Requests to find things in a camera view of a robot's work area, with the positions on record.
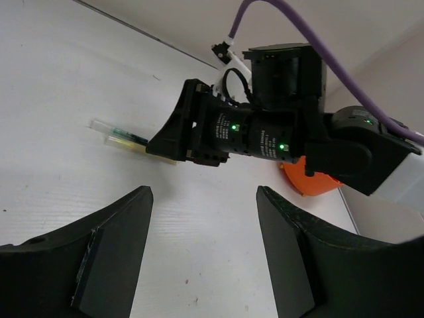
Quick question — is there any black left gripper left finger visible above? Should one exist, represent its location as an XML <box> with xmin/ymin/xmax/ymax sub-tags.
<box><xmin>1</xmin><ymin>186</ymin><xmax>154</xmax><ymax>317</ymax></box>

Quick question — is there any green yellow highlighter pen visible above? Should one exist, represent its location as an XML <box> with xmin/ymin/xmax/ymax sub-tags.
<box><xmin>105</xmin><ymin>136</ymin><xmax>177</xmax><ymax>165</ymax></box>

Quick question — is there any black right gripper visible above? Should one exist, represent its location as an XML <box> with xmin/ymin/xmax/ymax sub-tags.
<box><xmin>146</xmin><ymin>79</ymin><xmax>229</xmax><ymax>166</ymax></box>

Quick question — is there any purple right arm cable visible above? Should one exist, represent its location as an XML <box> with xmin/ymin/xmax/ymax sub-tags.
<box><xmin>227</xmin><ymin>0</ymin><xmax>424</xmax><ymax>146</ymax></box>

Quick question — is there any orange round divided container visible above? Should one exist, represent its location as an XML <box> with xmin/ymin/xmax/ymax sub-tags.
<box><xmin>279</xmin><ymin>156</ymin><xmax>343</xmax><ymax>196</ymax></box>

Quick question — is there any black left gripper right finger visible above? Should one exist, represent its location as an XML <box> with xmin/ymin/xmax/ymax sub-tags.
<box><xmin>256</xmin><ymin>186</ymin><xmax>423</xmax><ymax>317</ymax></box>

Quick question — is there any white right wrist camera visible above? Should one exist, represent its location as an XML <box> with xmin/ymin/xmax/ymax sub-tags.
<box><xmin>212</xmin><ymin>37</ymin><xmax>252</xmax><ymax>101</ymax></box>

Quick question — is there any green gel pen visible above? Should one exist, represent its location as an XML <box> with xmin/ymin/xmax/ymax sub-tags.
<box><xmin>89</xmin><ymin>119</ymin><xmax>148</xmax><ymax>146</ymax></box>

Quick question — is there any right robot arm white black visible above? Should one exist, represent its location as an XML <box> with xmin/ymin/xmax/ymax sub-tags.
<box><xmin>146</xmin><ymin>42</ymin><xmax>423</xmax><ymax>209</ymax></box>

